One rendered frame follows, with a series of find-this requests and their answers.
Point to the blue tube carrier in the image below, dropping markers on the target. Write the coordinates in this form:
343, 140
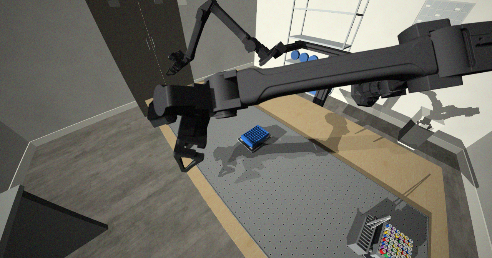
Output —
254, 136

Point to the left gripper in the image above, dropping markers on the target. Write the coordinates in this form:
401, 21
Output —
199, 139

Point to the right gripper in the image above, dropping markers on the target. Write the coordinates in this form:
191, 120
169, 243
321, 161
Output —
176, 68

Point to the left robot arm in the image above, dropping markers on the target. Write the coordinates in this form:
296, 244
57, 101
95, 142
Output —
431, 55

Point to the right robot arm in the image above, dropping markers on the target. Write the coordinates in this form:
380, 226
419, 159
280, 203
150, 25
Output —
250, 43

